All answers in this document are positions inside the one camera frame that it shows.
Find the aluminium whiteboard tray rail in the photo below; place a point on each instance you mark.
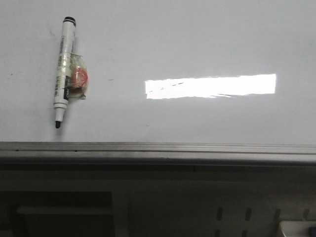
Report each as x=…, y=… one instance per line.
x=25, y=155

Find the white marker holder box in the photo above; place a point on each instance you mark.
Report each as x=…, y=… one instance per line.
x=296, y=229

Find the white whiteboard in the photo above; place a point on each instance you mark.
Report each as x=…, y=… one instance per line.
x=181, y=71

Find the white black whiteboard marker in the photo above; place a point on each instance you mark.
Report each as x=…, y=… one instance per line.
x=64, y=69

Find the white pegboard panel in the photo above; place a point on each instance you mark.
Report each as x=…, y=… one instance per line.
x=218, y=209

